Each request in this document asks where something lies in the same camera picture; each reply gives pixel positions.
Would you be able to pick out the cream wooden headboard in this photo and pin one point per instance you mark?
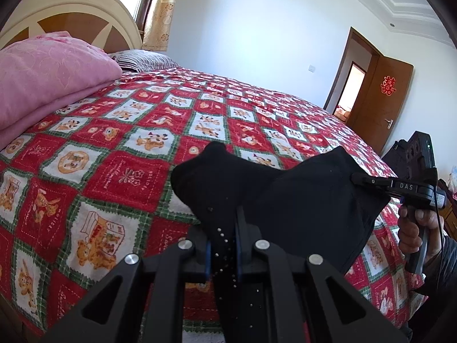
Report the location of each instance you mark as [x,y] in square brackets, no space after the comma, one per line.
[107,7]

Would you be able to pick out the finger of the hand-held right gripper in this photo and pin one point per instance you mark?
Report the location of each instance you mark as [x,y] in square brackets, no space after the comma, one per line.
[371,181]

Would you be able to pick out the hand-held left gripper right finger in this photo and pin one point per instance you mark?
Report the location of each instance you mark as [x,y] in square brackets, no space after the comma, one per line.
[238,257]

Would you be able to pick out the brown wooden door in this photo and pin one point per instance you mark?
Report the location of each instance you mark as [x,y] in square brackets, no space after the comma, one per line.
[378,114]

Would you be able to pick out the person's right hand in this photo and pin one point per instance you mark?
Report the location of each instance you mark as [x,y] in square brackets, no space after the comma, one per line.
[410,237]

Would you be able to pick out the striped pillow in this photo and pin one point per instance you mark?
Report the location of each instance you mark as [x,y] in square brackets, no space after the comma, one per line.
[142,59]

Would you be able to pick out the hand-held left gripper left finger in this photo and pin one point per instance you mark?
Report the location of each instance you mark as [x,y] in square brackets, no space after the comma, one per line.
[208,260]

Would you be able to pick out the black pants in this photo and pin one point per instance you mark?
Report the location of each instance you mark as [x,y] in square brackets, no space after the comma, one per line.
[303,203]

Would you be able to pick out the window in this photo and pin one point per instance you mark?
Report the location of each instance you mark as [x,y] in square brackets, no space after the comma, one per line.
[146,0]

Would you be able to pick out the yellow lace curtain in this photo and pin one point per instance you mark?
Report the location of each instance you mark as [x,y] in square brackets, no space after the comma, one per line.
[160,18]

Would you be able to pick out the red door decoration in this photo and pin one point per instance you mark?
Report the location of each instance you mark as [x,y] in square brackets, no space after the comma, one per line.
[388,85]

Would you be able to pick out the pink folded blanket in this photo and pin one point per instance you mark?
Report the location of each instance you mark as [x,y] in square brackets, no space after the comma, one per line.
[46,75]

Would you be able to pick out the brown door frame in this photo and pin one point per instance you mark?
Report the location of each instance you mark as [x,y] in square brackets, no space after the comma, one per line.
[344,64]

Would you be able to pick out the person's right forearm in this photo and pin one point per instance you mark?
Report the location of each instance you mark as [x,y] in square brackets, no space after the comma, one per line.
[444,260]

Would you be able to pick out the red printed blanket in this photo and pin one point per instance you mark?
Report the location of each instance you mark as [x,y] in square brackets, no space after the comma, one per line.
[107,171]

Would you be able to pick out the person's dark clothing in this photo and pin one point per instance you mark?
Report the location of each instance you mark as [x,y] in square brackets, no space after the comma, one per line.
[435,314]

